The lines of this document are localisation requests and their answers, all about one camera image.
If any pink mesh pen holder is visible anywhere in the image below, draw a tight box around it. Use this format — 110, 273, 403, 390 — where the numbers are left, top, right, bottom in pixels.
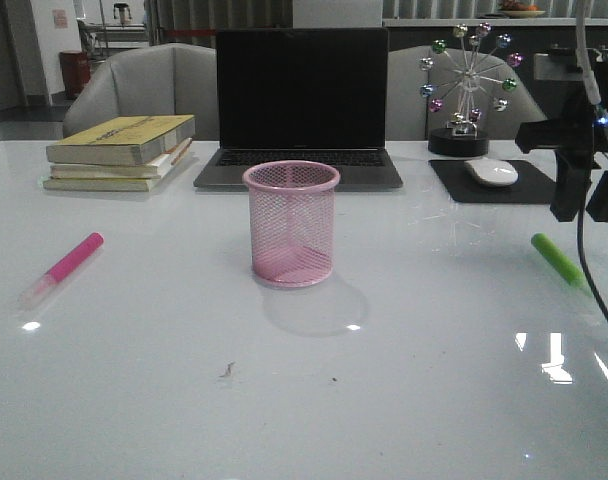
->
242, 160, 340, 288

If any red trash bin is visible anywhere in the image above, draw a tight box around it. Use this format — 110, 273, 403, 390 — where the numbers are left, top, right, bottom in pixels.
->
59, 51, 90, 99

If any grey armchair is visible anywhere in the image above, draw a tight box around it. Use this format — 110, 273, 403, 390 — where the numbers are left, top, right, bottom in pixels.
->
385, 45, 546, 141
63, 43, 220, 140

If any ferris wheel desk ornament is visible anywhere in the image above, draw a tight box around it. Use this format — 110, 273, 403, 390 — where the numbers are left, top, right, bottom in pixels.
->
419, 21, 523, 158

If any pink highlighter pen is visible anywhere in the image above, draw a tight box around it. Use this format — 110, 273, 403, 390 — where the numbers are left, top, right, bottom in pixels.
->
18, 232, 104, 310

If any grey armchair right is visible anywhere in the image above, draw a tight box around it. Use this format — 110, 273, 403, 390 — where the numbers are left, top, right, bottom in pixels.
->
385, 45, 546, 141

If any green highlighter pen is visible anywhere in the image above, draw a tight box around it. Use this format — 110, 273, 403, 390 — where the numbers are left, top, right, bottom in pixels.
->
530, 233, 588, 290

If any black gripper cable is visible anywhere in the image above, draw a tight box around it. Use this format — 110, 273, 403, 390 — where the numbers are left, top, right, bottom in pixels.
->
576, 202, 608, 349

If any yellow book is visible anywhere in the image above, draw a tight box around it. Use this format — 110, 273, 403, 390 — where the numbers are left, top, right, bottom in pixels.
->
46, 115, 196, 166
42, 152, 188, 192

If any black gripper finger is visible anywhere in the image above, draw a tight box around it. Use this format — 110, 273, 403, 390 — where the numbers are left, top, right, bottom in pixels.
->
550, 149, 592, 222
586, 171, 608, 222

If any middle white book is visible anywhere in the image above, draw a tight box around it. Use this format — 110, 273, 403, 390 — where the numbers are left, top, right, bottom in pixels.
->
50, 138, 193, 179

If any grey armchair left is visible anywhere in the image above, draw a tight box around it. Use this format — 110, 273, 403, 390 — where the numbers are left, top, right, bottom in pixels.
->
63, 43, 220, 140

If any fruit bowl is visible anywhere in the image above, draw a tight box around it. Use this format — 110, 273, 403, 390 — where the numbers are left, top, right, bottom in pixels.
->
498, 0, 545, 18

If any black mouse pad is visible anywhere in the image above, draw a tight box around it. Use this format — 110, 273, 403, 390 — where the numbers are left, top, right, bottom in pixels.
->
429, 159, 556, 205

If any grey laptop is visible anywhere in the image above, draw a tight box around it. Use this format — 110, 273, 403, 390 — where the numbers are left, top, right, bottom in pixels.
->
193, 27, 403, 191

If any top yellow book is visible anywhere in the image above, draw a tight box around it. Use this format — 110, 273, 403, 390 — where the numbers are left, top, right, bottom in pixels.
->
46, 115, 196, 166

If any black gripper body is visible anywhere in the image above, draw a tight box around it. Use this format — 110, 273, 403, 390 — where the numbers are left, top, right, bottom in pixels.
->
515, 60, 608, 153

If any white computer mouse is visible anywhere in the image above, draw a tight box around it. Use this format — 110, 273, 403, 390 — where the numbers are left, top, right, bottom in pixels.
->
464, 158, 519, 187

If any bottom yellow book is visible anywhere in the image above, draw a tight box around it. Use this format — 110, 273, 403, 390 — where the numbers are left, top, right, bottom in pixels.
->
42, 152, 188, 192

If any white cable on gripper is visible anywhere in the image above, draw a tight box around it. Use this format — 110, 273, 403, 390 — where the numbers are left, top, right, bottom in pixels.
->
575, 0, 604, 109

